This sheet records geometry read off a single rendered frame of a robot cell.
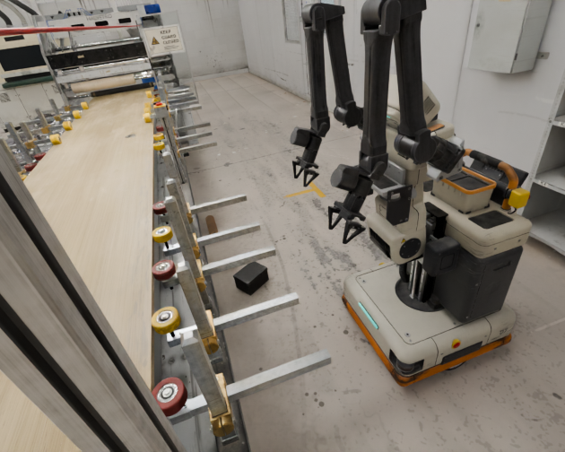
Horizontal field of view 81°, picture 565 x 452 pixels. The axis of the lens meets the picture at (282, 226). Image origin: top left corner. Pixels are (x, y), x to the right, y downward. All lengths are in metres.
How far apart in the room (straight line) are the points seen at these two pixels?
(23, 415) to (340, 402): 1.29
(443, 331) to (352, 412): 0.57
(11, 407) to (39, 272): 0.94
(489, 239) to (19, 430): 1.55
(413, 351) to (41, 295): 1.60
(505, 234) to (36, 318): 1.50
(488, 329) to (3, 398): 1.83
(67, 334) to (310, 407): 1.68
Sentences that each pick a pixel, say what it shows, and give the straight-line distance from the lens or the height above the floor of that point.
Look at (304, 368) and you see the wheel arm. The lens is 0.96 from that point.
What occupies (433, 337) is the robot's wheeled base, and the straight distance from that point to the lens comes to 1.76.
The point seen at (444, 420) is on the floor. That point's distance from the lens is 1.88.
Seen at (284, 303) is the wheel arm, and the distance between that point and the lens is 1.12.
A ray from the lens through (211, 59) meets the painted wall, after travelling 11.72.
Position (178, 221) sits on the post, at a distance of 1.10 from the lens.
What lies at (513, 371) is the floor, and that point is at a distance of 2.12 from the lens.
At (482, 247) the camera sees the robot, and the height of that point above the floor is 0.76.
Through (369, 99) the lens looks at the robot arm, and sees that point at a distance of 0.95.
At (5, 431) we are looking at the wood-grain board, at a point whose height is 0.90.
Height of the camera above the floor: 1.63
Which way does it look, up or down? 33 degrees down
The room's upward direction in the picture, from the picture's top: 8 degrees counter-clockwise
